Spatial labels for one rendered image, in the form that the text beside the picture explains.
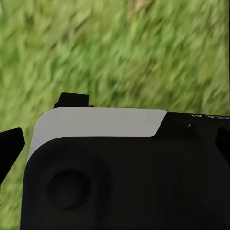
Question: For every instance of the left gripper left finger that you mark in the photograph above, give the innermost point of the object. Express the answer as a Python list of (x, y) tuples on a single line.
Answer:
[(11, 144)]

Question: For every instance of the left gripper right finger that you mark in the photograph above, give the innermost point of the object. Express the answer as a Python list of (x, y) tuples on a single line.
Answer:
[(223, 142)]

